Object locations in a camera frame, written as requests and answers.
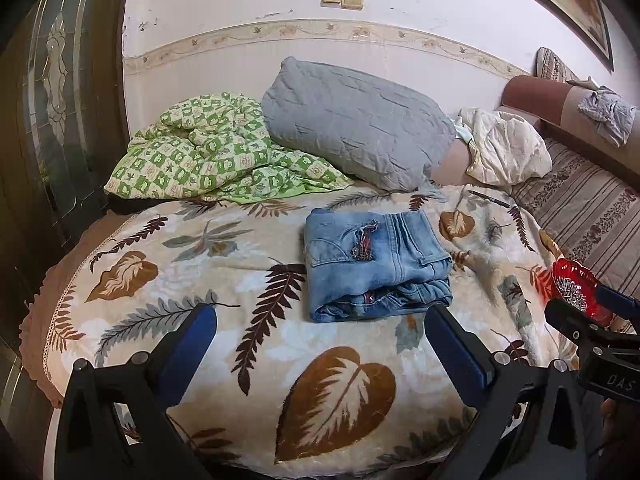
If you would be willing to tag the black pen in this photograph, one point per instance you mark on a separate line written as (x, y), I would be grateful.
(487, 198)

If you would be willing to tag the pile of sunflower seeds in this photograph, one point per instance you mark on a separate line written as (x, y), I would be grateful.
(575, 292)

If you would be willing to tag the cream floral pillow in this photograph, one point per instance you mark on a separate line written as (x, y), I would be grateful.
(510, 150)

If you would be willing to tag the wooden door with glass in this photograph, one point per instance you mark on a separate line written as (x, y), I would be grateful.
(60, 110)

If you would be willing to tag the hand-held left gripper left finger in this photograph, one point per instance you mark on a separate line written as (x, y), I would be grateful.
(192, 340)

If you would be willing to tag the leaf print blanket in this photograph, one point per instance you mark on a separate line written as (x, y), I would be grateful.
(225, 270)

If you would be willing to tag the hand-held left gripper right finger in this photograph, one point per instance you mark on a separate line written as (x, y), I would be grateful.
(455, 355)

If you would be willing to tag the framed wall picture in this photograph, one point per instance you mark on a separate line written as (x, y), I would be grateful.
(575, 0)

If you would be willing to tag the blue jeans pants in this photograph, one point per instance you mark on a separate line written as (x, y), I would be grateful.
(350, 260)

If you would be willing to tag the pale teal white cloth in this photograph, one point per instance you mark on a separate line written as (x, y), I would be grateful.
(462, 132)

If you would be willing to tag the striped cushion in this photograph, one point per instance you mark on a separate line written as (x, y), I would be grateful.
(555, 65)

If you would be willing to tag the red glass bowl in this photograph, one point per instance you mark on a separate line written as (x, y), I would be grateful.
(567, 266)

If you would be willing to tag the grey crumpled cloth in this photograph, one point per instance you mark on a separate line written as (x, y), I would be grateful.
(607, 115)

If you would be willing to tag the brown sofa backrest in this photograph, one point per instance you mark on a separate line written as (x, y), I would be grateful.
(540, 97)

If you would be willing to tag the grey quilted pillow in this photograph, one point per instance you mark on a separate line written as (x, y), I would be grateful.
(350, 120)

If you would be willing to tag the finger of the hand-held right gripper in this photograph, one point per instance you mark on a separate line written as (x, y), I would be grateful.
(570, 317)
(620, 304)

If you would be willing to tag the green checkered quilt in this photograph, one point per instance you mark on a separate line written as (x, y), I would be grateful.
(200, 150)

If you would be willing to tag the pink pillow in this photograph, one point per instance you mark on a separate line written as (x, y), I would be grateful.
(452, 165)

